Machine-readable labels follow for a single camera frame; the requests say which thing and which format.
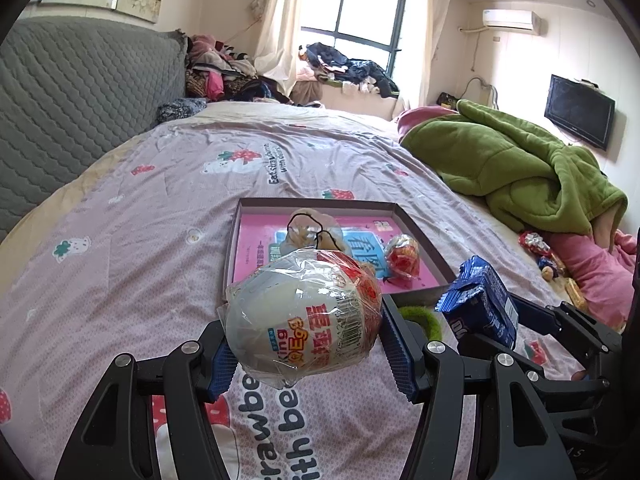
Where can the beige plush toy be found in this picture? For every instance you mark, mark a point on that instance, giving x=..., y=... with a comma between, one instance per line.
x=307, y=232

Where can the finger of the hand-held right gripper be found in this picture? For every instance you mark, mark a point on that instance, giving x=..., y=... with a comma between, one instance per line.
x=537, y=317
x=477, y=345

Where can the black bag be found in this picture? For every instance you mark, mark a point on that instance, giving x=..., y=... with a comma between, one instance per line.
x=446, y=99

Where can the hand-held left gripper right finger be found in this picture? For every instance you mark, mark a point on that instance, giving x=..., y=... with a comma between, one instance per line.
x=400, y=360

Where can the grey quilted headboard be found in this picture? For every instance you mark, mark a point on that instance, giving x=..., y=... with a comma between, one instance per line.
x=75, y=100

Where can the pink book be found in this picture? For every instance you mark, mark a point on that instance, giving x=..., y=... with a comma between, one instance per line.
x=255, y=240

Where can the pile of dark clothes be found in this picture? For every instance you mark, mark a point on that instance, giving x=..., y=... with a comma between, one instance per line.
x=350, y=67

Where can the pile of mixed clothes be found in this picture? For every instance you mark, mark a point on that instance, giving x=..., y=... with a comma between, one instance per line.
x=220, y=75

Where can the black flat television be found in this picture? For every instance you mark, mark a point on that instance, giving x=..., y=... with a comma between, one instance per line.
x=580, y=110

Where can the blue snack packet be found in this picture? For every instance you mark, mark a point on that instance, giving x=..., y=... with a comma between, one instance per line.
x=480, y=305

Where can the white ornate chair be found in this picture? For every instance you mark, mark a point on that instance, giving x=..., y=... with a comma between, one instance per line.
x=482, y=87

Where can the pink pillow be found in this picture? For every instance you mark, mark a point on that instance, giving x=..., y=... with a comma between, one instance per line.
x=420, y=116

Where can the cream curtain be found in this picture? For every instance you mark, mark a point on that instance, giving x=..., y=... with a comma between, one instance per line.
x=280, y=20
x=435, y=35

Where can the white air conditioner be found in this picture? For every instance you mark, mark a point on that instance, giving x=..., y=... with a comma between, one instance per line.
x=510, y=20

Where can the beige window bench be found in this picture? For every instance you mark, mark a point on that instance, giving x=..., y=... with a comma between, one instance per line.
x=350, y=106

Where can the small walnut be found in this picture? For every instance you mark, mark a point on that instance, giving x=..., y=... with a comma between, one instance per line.
x=549, y=273

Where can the pink cardboard box tray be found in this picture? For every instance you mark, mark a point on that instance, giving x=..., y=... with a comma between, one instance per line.
x=425, y=294

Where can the green blanket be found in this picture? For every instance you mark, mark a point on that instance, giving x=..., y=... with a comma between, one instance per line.
x=500, y=160

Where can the yellow snack packet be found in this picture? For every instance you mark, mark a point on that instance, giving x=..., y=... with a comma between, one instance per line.
x=576, y=294

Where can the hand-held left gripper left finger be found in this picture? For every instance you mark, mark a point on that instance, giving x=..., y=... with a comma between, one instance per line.
x=220, y=372

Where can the dark patterned pillow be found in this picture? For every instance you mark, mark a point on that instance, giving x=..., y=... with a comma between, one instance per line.
x=180, y=110

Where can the toy egg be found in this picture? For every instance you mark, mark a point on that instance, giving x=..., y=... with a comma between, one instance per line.
x=300, y=320
x=402, y=257

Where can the red silver wrapped candy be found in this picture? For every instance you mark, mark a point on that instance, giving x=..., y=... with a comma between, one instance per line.
x=535, y=242

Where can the dark framed window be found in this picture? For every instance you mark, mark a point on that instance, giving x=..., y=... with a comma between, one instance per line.
x=342, y=0

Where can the blue wrapped candy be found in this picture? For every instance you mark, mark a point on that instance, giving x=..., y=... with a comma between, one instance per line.
x=546, y=261

